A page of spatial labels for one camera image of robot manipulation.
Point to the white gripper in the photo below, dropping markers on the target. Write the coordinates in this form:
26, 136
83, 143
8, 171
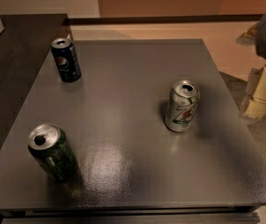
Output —
254, 107

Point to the blue Pepsi can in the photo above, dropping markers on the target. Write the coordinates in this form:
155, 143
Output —
65, 57

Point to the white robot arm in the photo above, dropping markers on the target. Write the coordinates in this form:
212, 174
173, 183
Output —
260, 42

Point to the silver 7up can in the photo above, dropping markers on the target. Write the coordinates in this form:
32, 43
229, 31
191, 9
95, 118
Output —
183, 101

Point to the green soda can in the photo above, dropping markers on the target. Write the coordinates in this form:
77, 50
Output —
49, 145

